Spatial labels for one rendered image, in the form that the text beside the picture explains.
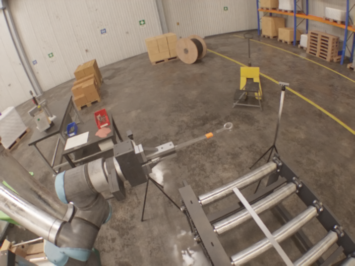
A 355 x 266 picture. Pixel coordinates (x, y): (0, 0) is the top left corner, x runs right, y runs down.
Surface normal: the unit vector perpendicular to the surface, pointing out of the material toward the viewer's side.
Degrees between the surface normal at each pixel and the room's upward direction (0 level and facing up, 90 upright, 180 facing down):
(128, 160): 90
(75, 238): 29
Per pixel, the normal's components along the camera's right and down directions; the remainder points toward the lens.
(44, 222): 0.33, -0.69
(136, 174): 0.33, 0.55
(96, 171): 0.02, -0.39
